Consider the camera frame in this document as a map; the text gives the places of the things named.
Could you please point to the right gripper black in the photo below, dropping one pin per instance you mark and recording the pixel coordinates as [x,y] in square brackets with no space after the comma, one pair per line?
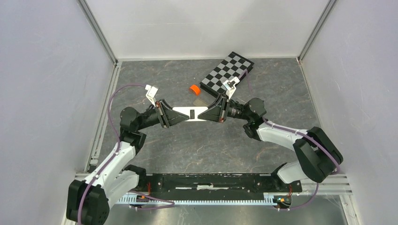
[218,113]

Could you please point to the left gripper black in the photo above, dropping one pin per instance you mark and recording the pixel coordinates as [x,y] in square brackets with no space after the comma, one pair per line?
[167,116]

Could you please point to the red white remote control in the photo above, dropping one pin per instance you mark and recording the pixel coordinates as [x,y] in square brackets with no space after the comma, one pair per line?
[192,112]

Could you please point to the white beige remote control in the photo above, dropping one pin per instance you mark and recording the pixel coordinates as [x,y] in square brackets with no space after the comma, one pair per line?
[202,103]

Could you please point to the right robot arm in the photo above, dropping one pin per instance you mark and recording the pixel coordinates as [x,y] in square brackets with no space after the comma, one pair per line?
[317,156]

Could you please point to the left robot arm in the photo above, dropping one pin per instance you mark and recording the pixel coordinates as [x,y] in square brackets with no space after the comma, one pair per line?
[91,199]

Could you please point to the orange tape roll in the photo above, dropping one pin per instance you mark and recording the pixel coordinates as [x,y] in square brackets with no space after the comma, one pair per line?
[195,89]

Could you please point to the folded black chessboard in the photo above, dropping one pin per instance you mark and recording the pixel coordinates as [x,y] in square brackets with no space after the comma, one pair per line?
[231,66]

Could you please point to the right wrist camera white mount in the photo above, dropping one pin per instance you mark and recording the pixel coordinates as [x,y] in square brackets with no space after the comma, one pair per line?
[230,86]

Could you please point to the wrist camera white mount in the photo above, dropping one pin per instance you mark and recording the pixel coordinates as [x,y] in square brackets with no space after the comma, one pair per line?
[150,94]
[230,86]

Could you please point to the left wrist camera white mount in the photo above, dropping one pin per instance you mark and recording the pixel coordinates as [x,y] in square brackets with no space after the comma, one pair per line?
[150,94]

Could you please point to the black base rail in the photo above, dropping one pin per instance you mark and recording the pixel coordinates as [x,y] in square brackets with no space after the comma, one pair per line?
[214,186]

